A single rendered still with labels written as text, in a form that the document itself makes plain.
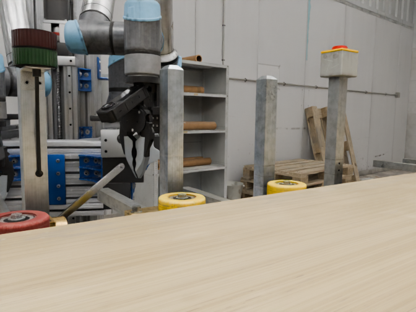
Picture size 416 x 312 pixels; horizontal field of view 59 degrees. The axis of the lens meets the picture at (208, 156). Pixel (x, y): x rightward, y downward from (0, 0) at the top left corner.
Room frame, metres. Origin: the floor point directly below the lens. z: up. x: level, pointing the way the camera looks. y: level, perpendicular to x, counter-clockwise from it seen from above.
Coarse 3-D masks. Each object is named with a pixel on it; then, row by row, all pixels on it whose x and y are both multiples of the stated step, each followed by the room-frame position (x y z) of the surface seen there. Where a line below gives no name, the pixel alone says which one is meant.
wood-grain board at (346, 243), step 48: (288, 192) 0.69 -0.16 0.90; (336, 192) 0.70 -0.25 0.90; (384, 192) 0.70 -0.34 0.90; (0, 240) 0.40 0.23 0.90; (48, 240) 0.41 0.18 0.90; (96, 240) 0.41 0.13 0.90; (144, 240) 0.41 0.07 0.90; (192, 240) 0.41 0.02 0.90; (240, 240) 0.41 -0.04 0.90; (288, 240) 0.42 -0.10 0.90; (336, 240) 0.42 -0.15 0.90; (384, 240) 0.42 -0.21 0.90; (0, 288) 0.29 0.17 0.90; (48, 288) 0.29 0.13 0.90; (96, 288) 0.29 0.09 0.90; (144, 288) 0.29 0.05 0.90; (192, 288) 0.29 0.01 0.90; (240, 288) 0.29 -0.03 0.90; (288, 288) 0.30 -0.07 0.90; (336, 288) 0.30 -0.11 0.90; (384, 288) 0.30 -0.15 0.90
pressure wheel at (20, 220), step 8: (0, 216) 0.48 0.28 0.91; (8, 216) 0.49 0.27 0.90; (16, 216) 0.47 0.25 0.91; (24, 216) 0.49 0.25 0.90; (32, 216) 0.49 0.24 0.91; (40, 216) 0.48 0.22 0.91; (48, 216) 0.49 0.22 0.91; (0, 224) 0.44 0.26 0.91; (8, 224) 0.44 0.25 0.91; (16, 224) 0.44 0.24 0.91; (24, 224) 0.45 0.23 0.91; (32, 224) 0.45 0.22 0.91; (40, 224) 0.46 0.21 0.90; (48, 224) 0.48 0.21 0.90; (0, 232) 0.44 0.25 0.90; (8, 232) 0.44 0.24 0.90
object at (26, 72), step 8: (48, 48) 0.53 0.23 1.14; (16, 64) 0.53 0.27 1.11; (24, 64) 0.52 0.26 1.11; (32, 64) 0.52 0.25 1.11; (24, 72) 0.56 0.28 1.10; (32, 72) 0.54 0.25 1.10; (40, 72) 0.54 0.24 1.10; (24, 80) 0.56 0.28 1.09; (32, 80) 0.57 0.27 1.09; (40, 80) 0.58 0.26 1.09; (24, 88) 0.56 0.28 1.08; (32, 88) 0.57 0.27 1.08; (40, 88) 0.57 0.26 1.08; (40, 152) 0.57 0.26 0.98; (40, 160) 0.57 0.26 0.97; (40, 168) 0.57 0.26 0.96; (40, 176) 0.57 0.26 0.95
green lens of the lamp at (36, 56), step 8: (16, 48) 0.52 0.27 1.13; (24, 48) 0.52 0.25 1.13; (32, 48) 0.52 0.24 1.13; (40, 48) 0.52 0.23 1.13; (16, 56) 0.52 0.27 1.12; (24, 56) 0.52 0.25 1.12; (32, 56) 0.52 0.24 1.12; (40, 56) 0.52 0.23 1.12; (48, 56) 0.53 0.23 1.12; (56, 56) 0.55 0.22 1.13; (40, 64) 0.52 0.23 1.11; (48, 64) 0.53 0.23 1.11; (56, 64) 0.55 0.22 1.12
